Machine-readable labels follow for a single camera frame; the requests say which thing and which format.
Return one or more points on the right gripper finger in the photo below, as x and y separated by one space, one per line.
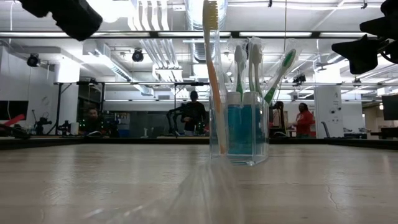
374 27
357 54

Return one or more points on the blue mouthwash bottle white cap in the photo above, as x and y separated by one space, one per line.
252 124
234 124

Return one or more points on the clear acrylic container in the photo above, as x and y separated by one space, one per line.
264 140

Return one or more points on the orange toothbrush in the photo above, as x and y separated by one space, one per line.
213 77

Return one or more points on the black background robot arm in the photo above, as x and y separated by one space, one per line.
172 116
40 122

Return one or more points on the white LED light strip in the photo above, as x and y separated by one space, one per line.
339 34
186 34
275 34
124 34
34 34

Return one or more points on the black computer monitor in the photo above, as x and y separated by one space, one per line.
14 109
390 107

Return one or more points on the white building column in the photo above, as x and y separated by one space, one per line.
328 118

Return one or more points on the person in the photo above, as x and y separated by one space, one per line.
304 121
91 123
193 113

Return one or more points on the white paper cup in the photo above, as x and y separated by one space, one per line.
75 128

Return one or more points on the red flat object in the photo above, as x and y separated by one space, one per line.
15 119

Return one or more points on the black overhead frame bar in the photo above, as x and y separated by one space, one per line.
153 34

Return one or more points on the silver round ventilation duct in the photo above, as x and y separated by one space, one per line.
194 51

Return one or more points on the black aluminium table frame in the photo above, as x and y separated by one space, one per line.
18 143

